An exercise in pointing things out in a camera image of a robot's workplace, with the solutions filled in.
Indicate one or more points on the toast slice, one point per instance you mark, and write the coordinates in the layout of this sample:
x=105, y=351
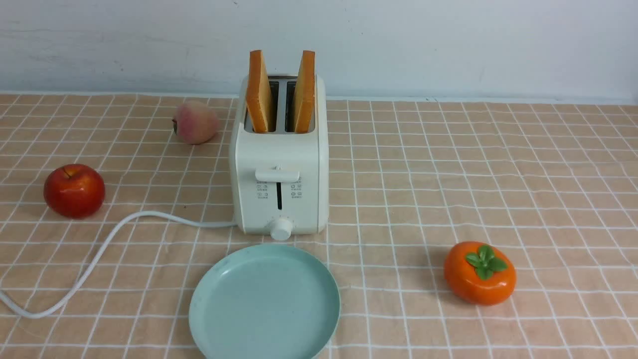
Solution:
x=304, y=93
x=259, y=98

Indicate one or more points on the white two-slot toaster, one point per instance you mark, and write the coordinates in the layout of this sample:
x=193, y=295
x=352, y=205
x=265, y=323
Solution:
x=279, y=180

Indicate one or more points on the light green round plate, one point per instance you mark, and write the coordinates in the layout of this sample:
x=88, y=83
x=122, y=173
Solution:
x=267, y=301

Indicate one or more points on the pink peach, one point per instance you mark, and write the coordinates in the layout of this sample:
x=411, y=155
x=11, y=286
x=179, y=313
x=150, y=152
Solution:
x=195, y=123

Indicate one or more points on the orange persimmon with green leaf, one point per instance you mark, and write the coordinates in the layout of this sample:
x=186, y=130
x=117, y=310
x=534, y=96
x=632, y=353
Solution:
x=479, y=273

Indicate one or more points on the checkered orange tablecloth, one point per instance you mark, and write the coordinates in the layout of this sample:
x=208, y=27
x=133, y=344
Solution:
x=552, y=186

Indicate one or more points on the red apple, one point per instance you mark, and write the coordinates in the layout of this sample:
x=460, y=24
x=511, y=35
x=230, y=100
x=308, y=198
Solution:
x=74, y=191

